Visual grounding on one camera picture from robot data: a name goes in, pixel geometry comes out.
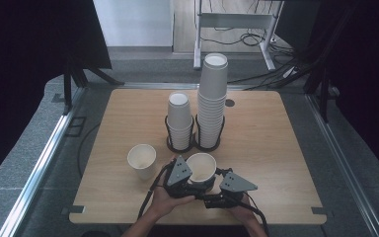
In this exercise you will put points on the person's right hand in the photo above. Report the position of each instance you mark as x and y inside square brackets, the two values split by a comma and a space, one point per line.
[242, 212]

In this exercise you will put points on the person's left hand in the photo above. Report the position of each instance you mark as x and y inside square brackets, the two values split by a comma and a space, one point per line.
[166, 204]

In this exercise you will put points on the black metal stand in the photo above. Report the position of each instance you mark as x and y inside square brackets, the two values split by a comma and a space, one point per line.
[322, 95]
[70, 79]

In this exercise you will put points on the white power strip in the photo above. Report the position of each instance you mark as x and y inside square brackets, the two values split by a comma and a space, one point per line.
[290, 72]

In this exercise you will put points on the single white paper cup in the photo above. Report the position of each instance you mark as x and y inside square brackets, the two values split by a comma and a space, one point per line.
[201, 167]
[142, 161]

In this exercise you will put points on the aluminium floor rail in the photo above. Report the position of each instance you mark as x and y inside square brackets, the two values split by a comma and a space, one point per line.
[342, 164]
[36, 171]

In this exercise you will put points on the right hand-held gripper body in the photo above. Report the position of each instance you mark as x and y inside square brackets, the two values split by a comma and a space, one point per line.
[235, 189]

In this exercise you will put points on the black curtain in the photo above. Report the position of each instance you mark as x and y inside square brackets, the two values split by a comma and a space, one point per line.
[358, 65]
[29, 65]

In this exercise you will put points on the short stack of white cups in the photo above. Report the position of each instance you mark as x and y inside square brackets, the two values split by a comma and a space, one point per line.
[179, 115]

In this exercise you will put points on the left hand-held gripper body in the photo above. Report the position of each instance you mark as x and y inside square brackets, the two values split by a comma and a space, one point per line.
[179, 174]

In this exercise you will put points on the tall stack of white cups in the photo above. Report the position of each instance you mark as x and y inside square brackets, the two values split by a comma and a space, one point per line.
[212, 102]

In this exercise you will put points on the white metal desk frame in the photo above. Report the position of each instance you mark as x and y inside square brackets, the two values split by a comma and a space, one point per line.
[233, 19]

